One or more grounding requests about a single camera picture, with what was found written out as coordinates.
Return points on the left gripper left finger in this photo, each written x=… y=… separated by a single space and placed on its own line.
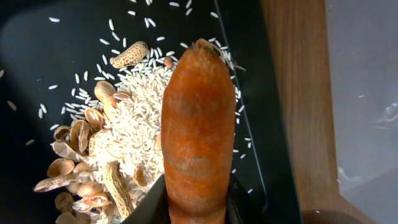
x=154 y=208

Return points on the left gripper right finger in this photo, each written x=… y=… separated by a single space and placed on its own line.
x=239 y=209

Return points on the pile of rice and shells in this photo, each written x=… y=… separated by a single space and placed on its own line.
x=110 y=155

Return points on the orange carrot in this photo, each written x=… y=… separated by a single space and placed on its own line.
x=197 y=135

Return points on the black rectangular tray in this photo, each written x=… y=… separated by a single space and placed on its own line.
x=51 y=49

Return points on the clear plastic bin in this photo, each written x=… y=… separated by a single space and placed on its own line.
x=362 y=42

